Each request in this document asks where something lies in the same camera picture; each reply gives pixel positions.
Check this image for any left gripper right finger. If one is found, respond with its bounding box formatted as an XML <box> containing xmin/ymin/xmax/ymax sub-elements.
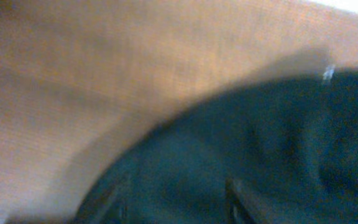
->
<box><xmin>224</xmin><ymin>177</ymin><xmax>291</xmax><ymax>224</ymax></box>

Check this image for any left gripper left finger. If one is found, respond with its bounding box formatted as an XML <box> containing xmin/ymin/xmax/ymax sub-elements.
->
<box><xmin>71</xmin><ymin>184</ymin><xmax>126</xmax><ymax>224</ymax></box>

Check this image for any black Sydrogen t-shirt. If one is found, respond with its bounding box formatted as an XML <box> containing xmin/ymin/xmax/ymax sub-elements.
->
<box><xmin>70</xmin><ymin>65</ymin><xmax>358</xmax><ymax>224</ymax></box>

